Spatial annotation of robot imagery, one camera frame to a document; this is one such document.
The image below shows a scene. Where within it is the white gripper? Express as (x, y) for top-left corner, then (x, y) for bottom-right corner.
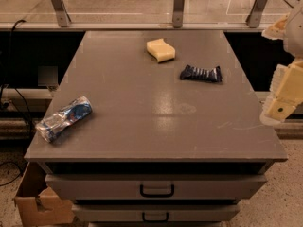
(259, 3), (303, 125)

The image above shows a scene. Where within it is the blue rxbar blueberry wrapper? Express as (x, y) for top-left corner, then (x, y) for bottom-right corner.
(180, 65), (223, 83)

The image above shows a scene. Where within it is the yellow sponge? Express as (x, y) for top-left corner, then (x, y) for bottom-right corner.
(147, 38), (175, 63)

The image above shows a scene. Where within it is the grey drawer cabinet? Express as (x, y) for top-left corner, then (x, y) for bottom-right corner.
(26, 30), (287, 227)

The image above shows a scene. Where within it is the cardboard box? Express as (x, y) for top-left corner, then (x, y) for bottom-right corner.
(12, 162), (76, 227)

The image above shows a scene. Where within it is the middle metal bracket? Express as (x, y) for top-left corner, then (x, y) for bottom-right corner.
(172, 0), (185, 28)

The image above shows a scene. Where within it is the top drawer black handle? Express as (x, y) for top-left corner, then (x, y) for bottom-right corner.
(139, 184), (175, 198)

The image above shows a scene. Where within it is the drawer black handle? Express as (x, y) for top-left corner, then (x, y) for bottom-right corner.
(141, 212), (169, 223)
(139, 184), (175, 198)

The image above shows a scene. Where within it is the lower drawer black handle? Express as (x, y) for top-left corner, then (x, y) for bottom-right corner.
(141, 212), (169, 223)

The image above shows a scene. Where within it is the left metal bracket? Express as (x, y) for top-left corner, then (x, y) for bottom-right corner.
(50, 0), (71, 27)

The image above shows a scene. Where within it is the black cable left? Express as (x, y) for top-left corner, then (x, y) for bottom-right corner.
(0, 19), (35, 137)

